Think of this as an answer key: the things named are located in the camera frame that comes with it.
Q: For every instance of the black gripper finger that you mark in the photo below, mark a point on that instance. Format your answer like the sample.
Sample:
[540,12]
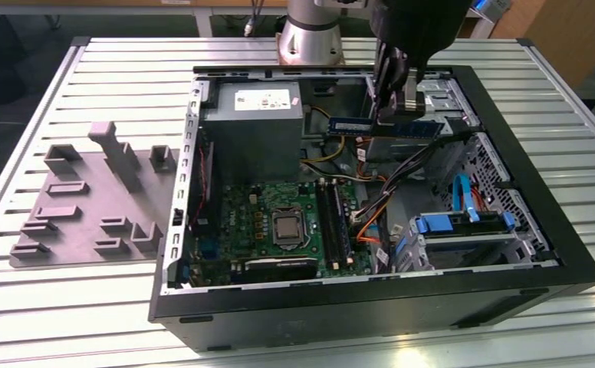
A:
[414,101]
[390,84]

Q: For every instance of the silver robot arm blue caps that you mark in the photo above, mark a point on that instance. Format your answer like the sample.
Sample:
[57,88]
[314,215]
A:
[310,42]

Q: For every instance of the installed RAM stick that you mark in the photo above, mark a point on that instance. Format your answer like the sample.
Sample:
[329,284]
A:
[344,230]

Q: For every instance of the black RAM slot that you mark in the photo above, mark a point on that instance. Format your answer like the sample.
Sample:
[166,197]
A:
[329,226]

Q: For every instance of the metal drive cage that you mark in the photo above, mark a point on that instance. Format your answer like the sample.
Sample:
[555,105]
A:
[441,96]

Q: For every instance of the wooden cabinet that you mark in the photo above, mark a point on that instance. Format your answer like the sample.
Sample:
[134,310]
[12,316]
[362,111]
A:
[559,34]

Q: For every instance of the grey power supply unit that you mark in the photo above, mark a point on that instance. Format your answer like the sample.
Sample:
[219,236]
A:
[251,145]

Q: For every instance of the blue disk carrier with disk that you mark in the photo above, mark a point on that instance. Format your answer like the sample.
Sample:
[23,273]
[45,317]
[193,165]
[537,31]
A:
[438,224]

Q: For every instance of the metal disk bay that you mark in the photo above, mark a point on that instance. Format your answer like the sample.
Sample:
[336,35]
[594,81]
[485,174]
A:
[472,240]

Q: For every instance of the silver CPU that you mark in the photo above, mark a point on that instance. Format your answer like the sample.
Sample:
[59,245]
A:
[289,228]

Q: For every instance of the green motherboard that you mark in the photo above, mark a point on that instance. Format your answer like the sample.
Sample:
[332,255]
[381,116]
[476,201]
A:
[242,214]

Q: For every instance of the black CPU socket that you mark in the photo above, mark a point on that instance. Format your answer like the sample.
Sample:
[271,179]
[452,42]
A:
[289,245]

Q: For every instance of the black graphics card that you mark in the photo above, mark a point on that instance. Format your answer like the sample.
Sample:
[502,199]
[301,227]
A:
[277,270]

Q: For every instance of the blue port connector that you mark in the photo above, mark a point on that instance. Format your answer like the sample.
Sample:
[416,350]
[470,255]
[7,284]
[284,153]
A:
[210,249]

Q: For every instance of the black open PC case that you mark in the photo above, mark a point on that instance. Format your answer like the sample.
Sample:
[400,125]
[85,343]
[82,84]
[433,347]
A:
[329,318]

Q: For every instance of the grey parts rack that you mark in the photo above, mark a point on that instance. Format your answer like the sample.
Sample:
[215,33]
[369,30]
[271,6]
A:
[98,184]

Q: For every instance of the blue VGA port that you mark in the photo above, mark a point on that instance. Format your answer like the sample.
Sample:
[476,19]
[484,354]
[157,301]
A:
[182,276]

